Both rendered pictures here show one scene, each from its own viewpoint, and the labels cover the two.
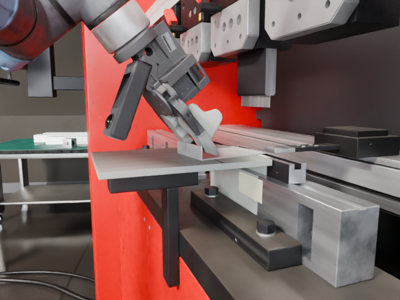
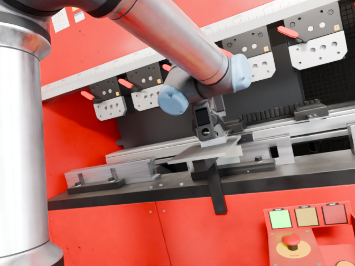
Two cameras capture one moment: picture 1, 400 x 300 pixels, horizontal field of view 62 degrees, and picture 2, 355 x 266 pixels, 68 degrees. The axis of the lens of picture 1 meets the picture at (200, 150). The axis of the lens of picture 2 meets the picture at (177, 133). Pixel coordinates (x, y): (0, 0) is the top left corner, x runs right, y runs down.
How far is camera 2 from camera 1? 71 cm
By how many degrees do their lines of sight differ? 45
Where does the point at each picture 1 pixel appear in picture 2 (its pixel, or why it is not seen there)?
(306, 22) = (258, 77)
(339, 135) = (230, 125)
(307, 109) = (161, 128)
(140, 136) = (56, 181)
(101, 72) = not seen: hidden behind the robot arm
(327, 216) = (283, 141)
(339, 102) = (183, 119)
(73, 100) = not seen: outside the picture
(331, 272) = (291, 159)
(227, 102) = (100, 139)
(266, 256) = (273, 164)
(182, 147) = (206, 143)
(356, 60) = not seen: hidden behind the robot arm
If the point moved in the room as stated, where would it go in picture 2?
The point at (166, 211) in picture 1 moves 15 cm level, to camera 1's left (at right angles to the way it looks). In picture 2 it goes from (216, 174) to (186, 191)
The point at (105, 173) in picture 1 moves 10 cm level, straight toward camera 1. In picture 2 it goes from (225, 152) to (262, 146)
